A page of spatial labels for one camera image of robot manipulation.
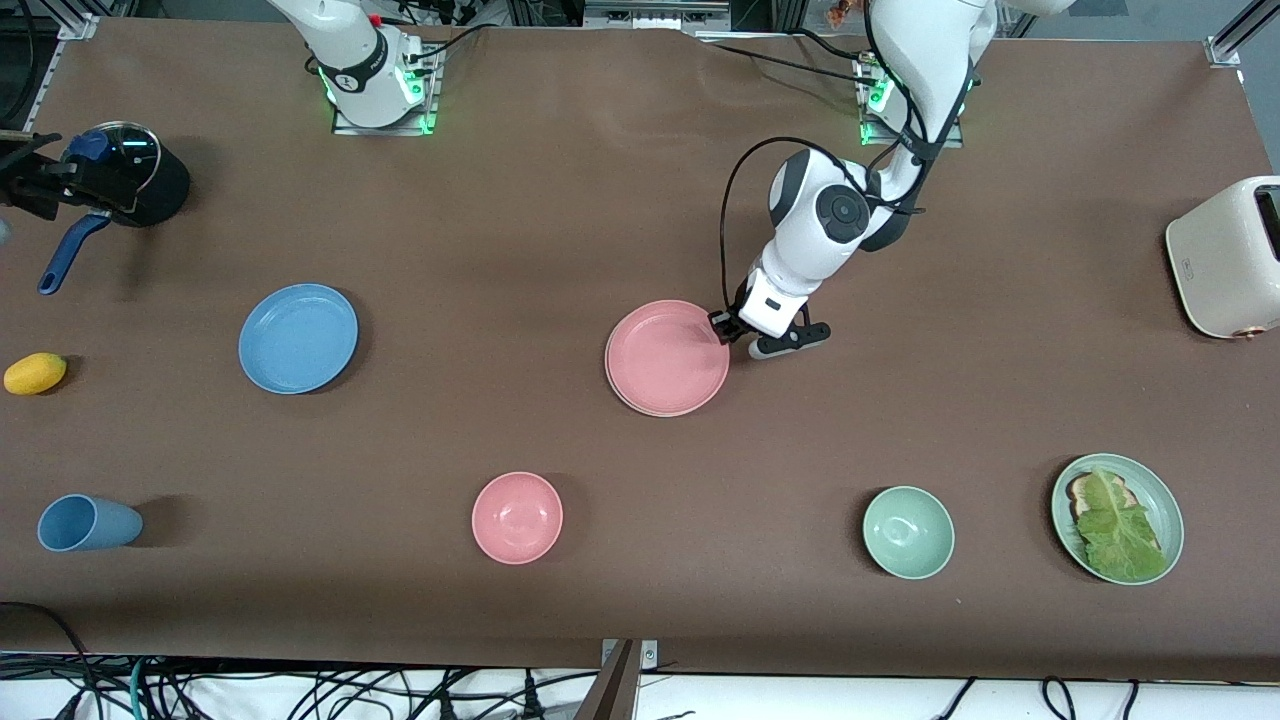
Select yellow lemon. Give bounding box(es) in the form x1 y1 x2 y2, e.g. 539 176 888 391
3 352 68 396

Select blue cup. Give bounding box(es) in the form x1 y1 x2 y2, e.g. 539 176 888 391
37 494 144 553

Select green lettuce leaf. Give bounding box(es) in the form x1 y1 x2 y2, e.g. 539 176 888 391
1075 467 1167 583

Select green bowl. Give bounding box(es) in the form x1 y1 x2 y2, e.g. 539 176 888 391
862 485 956 581

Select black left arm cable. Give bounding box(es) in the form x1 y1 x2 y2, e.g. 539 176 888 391
717 0 976 313

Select beige plate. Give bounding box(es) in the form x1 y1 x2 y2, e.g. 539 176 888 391
603 340 723 418

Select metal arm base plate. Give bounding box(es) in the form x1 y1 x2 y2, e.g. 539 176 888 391
857 55 966 149
332 45 442 136

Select toast slice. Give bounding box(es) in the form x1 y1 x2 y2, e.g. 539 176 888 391
1065 472 1137 521

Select metal table edge bracket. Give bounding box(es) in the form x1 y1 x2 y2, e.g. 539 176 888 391
600 638 660 671

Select blue plate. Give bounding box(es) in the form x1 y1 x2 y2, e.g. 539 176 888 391
238 283 359 395

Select brown table cover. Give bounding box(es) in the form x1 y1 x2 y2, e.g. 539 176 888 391
0 15 1280 683

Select beige toaster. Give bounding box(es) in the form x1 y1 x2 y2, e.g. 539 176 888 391
1165 175 1280 342

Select black pot with blue handle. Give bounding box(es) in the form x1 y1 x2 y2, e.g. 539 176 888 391
38 122 192 296

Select glass lid with blue knob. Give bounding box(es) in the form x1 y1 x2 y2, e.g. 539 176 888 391
62 122 162 213

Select grey power strip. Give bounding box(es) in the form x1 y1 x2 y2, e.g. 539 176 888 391
583 0 732 32

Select green plate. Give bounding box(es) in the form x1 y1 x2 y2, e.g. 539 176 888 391
1050 453 1186 586

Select black base cable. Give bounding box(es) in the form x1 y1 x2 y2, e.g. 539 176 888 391
698 28 879 91
405 20 513 67

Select pink plate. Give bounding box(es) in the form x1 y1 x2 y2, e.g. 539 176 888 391
605 299 732 415

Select pink bowl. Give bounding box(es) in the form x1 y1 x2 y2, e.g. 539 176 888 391
471 471 564 566

